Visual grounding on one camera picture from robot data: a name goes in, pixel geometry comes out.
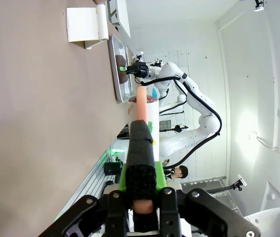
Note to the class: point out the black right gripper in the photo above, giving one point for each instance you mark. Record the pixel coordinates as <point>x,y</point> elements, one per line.
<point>140,69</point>

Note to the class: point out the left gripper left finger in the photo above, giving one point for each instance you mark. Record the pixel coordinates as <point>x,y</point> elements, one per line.
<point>116,214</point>

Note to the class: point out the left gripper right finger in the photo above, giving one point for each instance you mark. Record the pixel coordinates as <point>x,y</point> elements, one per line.
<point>169,214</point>

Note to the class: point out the brown cloth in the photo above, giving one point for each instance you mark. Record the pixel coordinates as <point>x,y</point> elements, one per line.
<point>121,69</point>

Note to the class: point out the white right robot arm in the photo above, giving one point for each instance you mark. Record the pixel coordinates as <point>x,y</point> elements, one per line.
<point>204,98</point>

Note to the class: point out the silver metal tray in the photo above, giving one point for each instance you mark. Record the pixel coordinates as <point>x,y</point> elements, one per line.
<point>116,49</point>

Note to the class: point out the seated black haired person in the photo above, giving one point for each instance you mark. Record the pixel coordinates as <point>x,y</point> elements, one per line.
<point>178,172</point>

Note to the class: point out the large white table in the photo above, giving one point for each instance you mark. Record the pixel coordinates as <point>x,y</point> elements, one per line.
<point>121,17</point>

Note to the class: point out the green paper scrap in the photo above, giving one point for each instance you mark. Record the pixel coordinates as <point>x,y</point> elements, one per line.
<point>150,126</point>

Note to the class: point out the yellow paper scrap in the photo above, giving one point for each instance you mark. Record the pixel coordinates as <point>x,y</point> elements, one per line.
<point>154,142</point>

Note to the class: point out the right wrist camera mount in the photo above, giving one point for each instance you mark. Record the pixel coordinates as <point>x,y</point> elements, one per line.
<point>138,56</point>

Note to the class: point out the aluminium table frame rail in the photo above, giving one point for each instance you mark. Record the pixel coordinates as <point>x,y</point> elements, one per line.
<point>88,182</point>

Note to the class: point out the white camera on tripod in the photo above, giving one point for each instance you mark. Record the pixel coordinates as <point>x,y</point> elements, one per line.
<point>239,182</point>

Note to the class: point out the white ceiling camera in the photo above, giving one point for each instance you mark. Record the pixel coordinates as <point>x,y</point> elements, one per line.
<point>258,6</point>

